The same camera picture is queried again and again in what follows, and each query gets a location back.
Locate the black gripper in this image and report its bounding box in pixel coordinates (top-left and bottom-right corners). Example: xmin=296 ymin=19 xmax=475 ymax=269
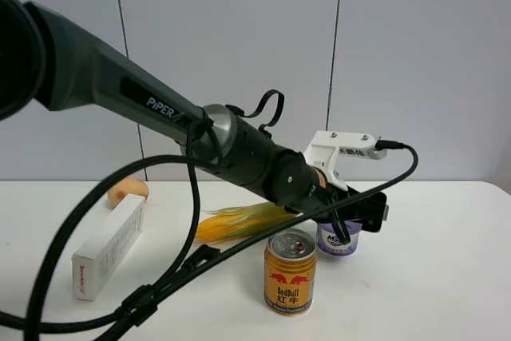
xmin=311 ymin=181 xmax=389 ymax=233

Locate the purple white yogurt cup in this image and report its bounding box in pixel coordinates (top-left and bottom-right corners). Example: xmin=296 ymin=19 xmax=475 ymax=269
xmin=315 ymin=219 xmax=362 ymax=257

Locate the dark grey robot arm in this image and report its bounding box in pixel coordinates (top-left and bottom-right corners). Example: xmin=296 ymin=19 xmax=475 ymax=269
xmin=1 ymin=0 xmax=355 ymax=213

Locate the gold Red Bull can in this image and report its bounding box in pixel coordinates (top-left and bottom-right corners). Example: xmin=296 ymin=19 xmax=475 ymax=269
xmin=263 ymin=228 xmax=317 ymax=316

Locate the corn cob with husk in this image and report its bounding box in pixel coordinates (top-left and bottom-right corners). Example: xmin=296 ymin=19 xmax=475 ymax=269
xmin=195 ymin=202 xmax=296 ymax=244

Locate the beige peach fruit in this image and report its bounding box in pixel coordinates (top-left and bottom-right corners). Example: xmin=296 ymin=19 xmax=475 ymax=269
xmin=107 ymin=177 xmax=149 ymax=208

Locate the white toothpaste box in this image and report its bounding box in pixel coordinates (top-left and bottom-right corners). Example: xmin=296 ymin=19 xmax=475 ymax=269
xmin=72 ymin=194 xmax=145 ymax=301

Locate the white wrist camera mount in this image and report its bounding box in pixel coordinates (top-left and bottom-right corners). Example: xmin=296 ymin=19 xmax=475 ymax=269
xmin=303 ymin=131 xmax=387 ymax=192

